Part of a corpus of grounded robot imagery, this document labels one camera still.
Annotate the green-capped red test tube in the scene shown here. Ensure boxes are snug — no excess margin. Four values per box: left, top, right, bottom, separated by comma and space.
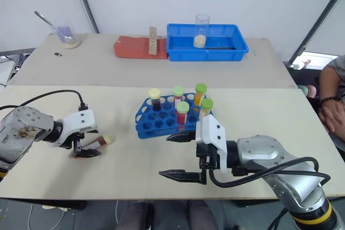
175, 101, 190, 130

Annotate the glass beaker with powder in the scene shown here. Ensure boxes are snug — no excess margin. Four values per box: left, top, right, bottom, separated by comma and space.
49, 25, 81, 50

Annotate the green-capped orange test tube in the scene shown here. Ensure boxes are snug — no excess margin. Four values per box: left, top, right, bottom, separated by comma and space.
193, 82, 208, 113

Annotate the red cloth mat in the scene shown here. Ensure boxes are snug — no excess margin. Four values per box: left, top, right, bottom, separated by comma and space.
113, 35, 169, 61

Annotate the cream-capped brown test tube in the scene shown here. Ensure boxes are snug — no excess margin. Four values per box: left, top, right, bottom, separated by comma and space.
91, 133, 116, 149

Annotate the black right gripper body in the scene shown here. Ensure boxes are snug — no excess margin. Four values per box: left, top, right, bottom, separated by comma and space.
196, 143, 220, 185

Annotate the green-capped yellow test tube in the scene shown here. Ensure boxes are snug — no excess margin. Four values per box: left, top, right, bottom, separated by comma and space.
199, 98, 215, 121

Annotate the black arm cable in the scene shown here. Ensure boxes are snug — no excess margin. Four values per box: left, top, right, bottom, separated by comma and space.
208, 156, 332, 189
0, 89, 88, 113

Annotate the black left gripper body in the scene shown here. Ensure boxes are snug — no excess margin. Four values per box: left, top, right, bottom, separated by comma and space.
70, 130, 87, 153

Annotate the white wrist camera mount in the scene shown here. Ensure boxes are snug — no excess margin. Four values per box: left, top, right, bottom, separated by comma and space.
50, 109, 97, 149
195, 114, 229, 175

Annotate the tall clear plastic beaker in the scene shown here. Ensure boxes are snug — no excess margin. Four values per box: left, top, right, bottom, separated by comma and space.
193, 13, 211, 48

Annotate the white floor cable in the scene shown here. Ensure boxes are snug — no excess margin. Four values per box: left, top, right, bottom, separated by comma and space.
26, 202, 66, 230

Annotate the green-capped pink test tube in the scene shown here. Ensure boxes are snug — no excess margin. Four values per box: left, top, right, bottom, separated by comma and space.
172, 85, 185, 104

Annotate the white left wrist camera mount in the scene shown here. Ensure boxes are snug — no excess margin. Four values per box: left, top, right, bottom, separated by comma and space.
50, 109, 97, 149

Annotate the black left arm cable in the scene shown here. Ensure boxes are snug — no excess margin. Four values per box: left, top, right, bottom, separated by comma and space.
0, 89, 88, 113

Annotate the person's bare hand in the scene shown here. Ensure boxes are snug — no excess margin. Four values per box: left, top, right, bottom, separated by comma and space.
319, 102, 345, 135

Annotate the grey shirt sleeve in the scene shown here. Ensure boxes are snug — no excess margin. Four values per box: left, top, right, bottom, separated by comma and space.
326, 54, 345, 82

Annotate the dark rounded shape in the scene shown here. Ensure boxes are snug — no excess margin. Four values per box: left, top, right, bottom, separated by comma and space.
118, 200, 156, 230

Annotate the yellow-capped dark test tube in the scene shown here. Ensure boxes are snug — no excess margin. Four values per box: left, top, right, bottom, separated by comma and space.
148, 88, 162, 113

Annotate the grey metal frame pole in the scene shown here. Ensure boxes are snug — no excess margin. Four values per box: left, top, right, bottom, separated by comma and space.
289, 0, 345, 64
70, 0, 100, 34

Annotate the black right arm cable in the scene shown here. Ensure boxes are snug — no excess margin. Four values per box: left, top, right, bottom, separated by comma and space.
208, 156, 332, 189

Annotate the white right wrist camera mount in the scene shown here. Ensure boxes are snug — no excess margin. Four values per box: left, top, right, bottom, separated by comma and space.
195, 114, 229, 175

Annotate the metal spoon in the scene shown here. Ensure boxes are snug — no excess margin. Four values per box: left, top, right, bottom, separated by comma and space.
34, 11, 73, 40

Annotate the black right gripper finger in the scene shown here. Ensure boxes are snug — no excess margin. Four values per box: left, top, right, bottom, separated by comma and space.
165, 131, 198, 144
158, 169, 203, 185

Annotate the blue plastic bin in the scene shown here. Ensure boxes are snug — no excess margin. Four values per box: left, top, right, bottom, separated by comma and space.
165, 23, 250, 62

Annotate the blue test tube rack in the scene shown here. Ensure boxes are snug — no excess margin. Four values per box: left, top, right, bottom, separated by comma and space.
134, 94, 214, 140

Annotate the wooden strip with holes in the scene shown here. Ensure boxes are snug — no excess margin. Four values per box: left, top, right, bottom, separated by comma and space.
148, 26, 158, 55

